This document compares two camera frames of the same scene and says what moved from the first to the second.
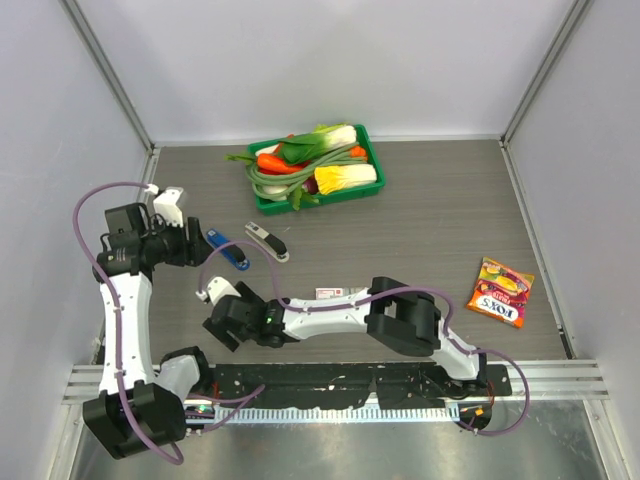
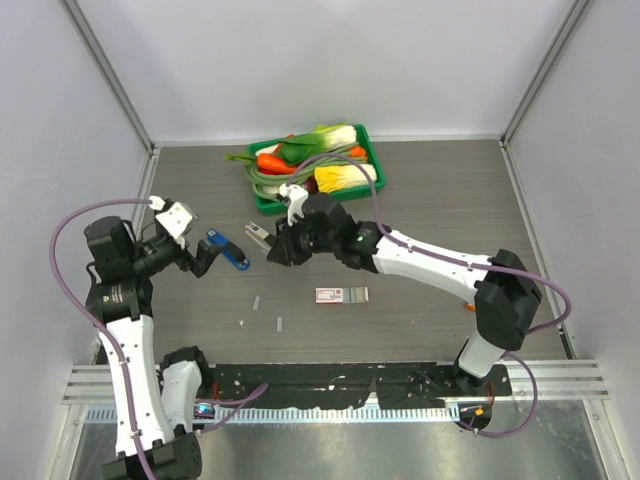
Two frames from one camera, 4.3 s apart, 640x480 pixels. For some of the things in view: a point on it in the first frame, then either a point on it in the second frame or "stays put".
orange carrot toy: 269,163 stays put
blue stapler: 230,252 stays put
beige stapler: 270,244 stays put
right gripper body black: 222,336 -> 317,244
